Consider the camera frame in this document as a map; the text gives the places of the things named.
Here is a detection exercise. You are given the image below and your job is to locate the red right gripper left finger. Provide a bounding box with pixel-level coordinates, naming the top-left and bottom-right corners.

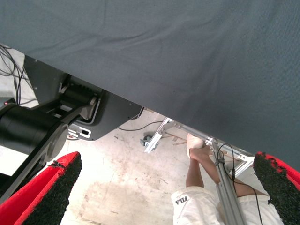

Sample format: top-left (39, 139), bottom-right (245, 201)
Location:
top-left (0, 151), bottom-right (83, 225)

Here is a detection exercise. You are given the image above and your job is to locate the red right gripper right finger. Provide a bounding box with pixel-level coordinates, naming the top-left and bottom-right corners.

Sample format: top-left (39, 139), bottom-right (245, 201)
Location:
top-left (253, 151), bottom-right (300, 225)

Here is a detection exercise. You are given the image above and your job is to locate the black robot base chassis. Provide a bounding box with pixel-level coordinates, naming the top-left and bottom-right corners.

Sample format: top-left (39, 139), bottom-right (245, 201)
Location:
top-left (23, 55), bottom-right (144, 141)

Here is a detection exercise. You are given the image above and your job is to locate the black robot torso link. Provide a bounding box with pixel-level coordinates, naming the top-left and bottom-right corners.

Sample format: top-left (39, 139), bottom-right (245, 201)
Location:
top-left (0, 82), bottom-right (100, 204)

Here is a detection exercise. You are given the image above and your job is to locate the person's bare leg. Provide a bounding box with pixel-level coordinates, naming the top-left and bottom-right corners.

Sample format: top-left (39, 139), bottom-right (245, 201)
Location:
top-left (199, 147), bottom-right (269, 199)
top-left (186, 147), bottom-right (207, 188)

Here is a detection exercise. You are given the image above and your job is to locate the aluminium table leg profile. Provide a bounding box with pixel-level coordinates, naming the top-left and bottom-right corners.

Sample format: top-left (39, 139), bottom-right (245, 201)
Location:
top-left (206, 138), bottom-right (247, 225)

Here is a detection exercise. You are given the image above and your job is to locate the person's white shoe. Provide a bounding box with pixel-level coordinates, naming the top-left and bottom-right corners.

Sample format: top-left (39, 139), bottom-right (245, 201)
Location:
top-left (187, 133), bottom-right (207, 157)

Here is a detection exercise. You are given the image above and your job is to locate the brown wooden scrap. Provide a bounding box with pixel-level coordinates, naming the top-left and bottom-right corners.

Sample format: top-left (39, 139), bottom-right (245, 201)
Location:
top-left (164, 131), bottom-right (188, 146)

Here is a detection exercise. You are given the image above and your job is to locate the grey caster wheel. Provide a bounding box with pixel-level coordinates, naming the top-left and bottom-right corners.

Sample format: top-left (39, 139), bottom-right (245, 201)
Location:
top-left (140, 135), bottom-right (153, 147)

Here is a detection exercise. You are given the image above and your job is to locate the dark grey table cloth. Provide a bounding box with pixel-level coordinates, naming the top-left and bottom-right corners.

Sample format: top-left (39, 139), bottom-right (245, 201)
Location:
top-left (0, 0), bottom-right (300, 169)

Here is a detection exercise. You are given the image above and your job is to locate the thin black cable with connector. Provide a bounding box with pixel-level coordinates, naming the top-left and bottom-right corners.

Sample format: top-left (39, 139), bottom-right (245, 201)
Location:
top-left (215, 142), bottom-right (266, 225)

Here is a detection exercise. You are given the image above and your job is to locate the grey slotted metal bracket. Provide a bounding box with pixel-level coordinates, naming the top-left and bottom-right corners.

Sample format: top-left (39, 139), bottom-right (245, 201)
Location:
top-left (67, 123), bottom-right (92, 141)

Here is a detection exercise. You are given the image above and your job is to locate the aluminium table frame rail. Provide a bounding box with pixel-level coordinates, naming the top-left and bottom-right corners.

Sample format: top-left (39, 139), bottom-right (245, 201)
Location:
top-left (172, 120), bottom-right (255, 179)

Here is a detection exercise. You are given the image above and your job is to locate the tangled thin black cable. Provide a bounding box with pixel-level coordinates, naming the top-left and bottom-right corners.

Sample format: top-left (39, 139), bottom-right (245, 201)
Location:
top-left (0, 43), bottom-right (39, 105)

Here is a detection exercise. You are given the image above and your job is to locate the thin black floor cable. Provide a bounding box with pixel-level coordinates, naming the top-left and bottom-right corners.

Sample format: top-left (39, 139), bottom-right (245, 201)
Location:
top-left (118, 120), bottom-right (165, 131)

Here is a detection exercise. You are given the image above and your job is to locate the short aluminium frame profile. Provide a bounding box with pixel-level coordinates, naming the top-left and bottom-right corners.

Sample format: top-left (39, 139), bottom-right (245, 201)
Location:
top-left (143, 117), bottom-right (175, 154)

